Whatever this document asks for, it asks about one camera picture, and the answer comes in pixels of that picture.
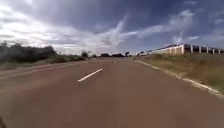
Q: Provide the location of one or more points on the long low white building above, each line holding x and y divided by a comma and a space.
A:
175, 50

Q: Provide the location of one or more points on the pale road edge kerb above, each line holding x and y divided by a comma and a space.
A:
180, 77

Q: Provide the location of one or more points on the reddish asphalt road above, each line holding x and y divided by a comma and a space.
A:
133, 96

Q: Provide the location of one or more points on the row of dark trees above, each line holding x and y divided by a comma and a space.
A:
30, 54

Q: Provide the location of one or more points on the roadside grass strip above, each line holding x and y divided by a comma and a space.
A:
40, 62

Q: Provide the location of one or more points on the white dashed centre line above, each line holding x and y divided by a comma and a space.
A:
90, 75

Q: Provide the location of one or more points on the dry grass verge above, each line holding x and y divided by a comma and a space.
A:
190, 66

